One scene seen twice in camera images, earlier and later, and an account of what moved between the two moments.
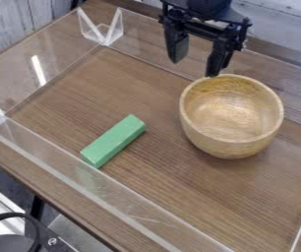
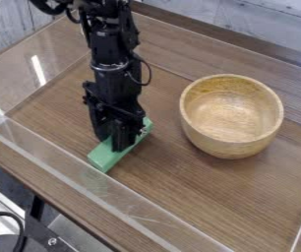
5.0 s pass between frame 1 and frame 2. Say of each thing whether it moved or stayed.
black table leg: stayed
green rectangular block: moved
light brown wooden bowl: stayed
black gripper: moved
